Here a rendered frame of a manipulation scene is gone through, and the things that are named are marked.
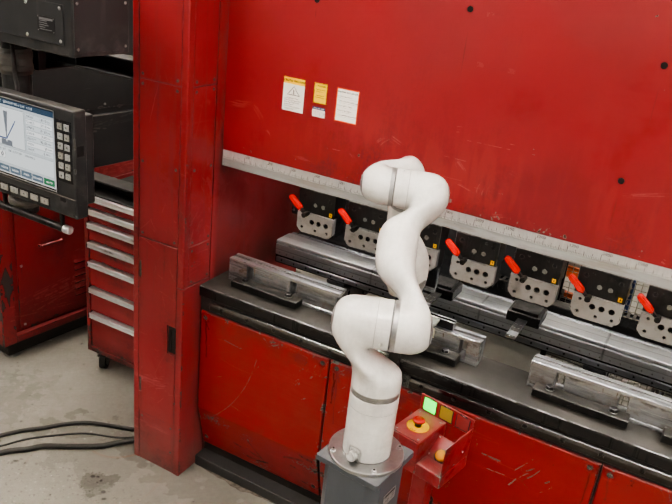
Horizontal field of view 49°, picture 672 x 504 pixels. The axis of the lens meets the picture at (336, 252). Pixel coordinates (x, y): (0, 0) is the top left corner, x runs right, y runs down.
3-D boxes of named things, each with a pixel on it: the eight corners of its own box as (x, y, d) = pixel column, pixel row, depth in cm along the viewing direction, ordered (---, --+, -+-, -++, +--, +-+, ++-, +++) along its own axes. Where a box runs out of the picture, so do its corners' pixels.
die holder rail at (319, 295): (228, 278, 295) (229, 257, 291) (237, 273, 300) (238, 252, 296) (336, 317, 275) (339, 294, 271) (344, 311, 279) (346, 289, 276)
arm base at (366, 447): (377, 489, 172) (388, 424, 164) (313, 453, 181) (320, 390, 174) (417, 450, 186) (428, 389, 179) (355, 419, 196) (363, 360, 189)
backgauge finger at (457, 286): (405, 306, 264) (407, 293, 262) (432, 282, 286) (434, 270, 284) (436, 316, 259) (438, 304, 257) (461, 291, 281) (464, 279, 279)
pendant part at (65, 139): (-15, 187, 258) (-23, 85, 244) (15, 180, 268) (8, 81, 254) (76, 221, 239) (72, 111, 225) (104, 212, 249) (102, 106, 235)
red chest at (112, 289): (86, 370, 379) (80, 186, 340) (153, 332, 420) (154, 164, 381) (160, 405, 358) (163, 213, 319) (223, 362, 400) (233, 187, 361)
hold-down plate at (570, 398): (530, 395, 239) (532, 387, 238) (534, 388, 243) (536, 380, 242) (625, 430, 227) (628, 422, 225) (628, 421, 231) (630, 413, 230)
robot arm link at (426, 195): (358, 355, 172) (427, 366, 171) (360, 333, 162) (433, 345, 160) (388, 184, 197) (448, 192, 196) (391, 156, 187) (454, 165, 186)
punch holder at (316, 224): (295, 229, 270) (299, 187, 263) (307, 223, 277) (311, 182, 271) (331, 240, 264) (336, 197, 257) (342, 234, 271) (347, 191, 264)
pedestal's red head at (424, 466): (386, 458, 236) (394, 411, 229) (414, 437, 247) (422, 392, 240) (438, 489, 224) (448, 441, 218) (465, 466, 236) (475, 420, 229)
